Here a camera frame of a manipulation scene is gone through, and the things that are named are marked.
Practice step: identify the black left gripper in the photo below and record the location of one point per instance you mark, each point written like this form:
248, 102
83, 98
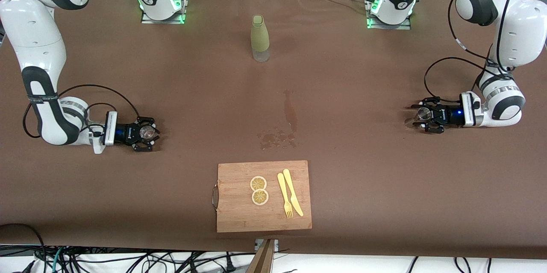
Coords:
449, 116

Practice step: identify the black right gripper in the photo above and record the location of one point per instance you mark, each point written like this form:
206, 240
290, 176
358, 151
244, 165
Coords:
124, 132

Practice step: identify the clear glass measuring cup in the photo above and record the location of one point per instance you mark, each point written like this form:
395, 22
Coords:
148, 132

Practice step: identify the steel double jigger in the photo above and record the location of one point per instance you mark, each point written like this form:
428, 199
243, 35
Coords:
424, 113

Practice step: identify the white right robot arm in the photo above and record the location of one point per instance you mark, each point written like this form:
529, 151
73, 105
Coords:
38, 29

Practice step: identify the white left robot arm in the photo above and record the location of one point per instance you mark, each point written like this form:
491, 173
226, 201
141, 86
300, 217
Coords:
517, 29

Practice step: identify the brown table cover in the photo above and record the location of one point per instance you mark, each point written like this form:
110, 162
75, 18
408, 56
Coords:
213, 93

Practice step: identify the lemon slice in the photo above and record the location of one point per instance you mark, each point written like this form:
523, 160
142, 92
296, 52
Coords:
260, 198
258, 183

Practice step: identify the yellow plastic fork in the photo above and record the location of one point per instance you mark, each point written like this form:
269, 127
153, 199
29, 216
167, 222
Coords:
282, 187

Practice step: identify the green sleeved glass bottle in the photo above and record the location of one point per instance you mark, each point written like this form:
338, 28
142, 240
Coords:
260, 33

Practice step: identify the yellow plastic knife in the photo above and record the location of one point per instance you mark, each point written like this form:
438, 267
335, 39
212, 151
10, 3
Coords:
292, 189

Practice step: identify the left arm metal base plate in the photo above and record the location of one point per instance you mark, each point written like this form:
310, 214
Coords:
404, 26

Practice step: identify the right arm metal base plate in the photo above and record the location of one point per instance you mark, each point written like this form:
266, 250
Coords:
147, 21

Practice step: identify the metal support post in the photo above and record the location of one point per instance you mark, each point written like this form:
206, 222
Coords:
263, 260

